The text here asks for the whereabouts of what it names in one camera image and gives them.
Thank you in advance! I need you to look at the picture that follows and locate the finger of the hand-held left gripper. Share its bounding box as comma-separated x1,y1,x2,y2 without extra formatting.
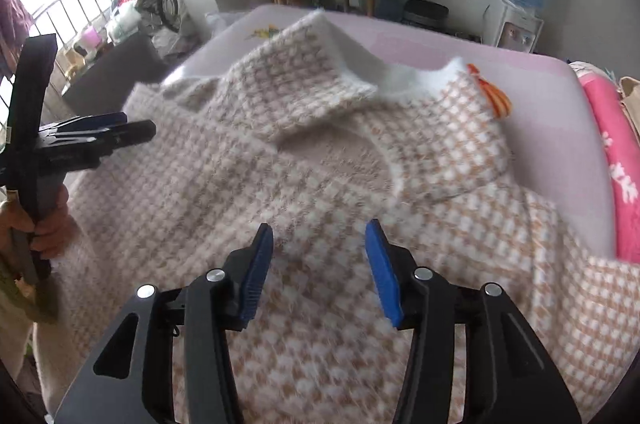
47,120,157,171
42,112,129,139

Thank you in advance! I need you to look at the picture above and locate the pink printed blanket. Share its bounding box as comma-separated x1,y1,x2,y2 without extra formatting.
569,61,640,265

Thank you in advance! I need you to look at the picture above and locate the black wheel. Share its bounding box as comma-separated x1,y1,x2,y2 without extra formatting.
132,0,182,33

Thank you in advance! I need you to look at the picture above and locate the orange striped bow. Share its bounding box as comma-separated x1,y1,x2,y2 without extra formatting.
466,64,513,119

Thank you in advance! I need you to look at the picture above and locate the white plastic bag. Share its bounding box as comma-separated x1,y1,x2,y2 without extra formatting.
107,1,143,45

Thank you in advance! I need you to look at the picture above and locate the pink bucket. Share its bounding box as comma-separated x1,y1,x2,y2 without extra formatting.
75,26,108,54

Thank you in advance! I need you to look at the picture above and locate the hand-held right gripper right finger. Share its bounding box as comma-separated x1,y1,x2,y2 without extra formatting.
365,219,583,424

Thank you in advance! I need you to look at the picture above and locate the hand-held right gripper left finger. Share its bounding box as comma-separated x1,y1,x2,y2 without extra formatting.
54,223,275,424

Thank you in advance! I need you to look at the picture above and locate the white water dispenser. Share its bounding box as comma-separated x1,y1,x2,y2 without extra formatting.
482,0,545,54

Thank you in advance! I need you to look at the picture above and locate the beige cloth pile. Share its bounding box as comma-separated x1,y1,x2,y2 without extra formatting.
617,76,640,139

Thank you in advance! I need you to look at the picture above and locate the dark red hanging cloth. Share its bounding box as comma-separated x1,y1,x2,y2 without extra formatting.
0,0,37,72

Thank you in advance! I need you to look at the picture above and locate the beige checked fleece coat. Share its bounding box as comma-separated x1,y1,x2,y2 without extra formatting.
42,11,640,424

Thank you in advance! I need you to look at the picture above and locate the black round bin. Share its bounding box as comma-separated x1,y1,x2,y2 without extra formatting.
401,0,451,29

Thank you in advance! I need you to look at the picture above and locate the person's left hand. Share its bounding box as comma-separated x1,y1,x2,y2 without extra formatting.
0,186,73,262

